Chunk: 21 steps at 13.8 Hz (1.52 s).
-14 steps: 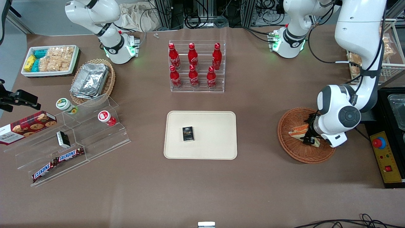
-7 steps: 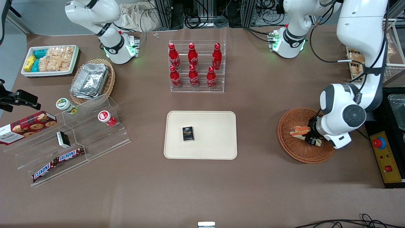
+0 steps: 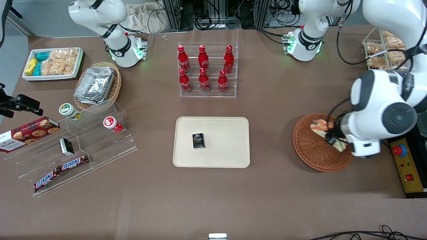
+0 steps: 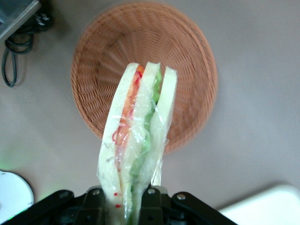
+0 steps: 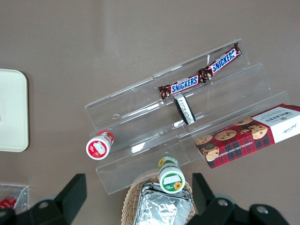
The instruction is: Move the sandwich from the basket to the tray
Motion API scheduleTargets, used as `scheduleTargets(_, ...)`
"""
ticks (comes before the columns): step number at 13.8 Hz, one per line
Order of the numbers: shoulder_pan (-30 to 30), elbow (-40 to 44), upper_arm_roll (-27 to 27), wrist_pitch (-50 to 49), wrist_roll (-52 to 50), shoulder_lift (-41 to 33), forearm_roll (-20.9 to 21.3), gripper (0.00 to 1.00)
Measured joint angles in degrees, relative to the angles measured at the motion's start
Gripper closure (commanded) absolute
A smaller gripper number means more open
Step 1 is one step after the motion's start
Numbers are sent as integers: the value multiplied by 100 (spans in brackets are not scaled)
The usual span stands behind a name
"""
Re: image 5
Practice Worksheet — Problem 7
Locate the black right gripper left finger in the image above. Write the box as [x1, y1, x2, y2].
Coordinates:
[0, 173, 88, 225]

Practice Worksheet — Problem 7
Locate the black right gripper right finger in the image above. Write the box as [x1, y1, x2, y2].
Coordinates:
[185, 172, 288, 225]

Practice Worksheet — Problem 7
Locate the tan oval wicker basket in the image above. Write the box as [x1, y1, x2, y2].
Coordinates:
[121, 168, 195, 225]

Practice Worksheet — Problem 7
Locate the cream plastic tray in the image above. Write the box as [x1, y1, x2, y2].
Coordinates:
[0, 69, 30, 153]

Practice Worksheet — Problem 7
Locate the green lidded sunflower bottle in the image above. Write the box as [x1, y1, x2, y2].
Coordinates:
[157, 156, 187, 194]

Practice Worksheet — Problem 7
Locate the silver foil container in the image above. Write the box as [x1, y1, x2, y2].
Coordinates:
[134, 182, 192, 225]

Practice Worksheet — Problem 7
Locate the clear plastic box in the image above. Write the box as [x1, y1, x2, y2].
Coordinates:
[0, 183, 30, 215]

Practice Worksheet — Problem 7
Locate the red lidded small bottle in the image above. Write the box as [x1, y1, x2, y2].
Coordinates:
[85, 130, 115, 160]

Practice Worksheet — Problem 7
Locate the red and white packet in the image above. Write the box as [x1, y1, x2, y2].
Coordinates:
[0, 195, 18, 210]

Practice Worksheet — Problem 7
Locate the Walkers red tartan cookie box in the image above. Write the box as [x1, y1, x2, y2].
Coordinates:
[195, 103, 300, 170]

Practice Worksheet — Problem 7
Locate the black and white small packet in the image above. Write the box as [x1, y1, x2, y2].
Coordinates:
[173, 93, 196, 126]

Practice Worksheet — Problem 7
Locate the clear acrylic stepped display stand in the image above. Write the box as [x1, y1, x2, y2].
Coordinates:
[84, 38, 290, 195]

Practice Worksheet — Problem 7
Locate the Snickers chocolate bar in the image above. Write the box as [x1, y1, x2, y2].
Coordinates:
[158, 75, 207, 101]
[198, 42, 242, 81]

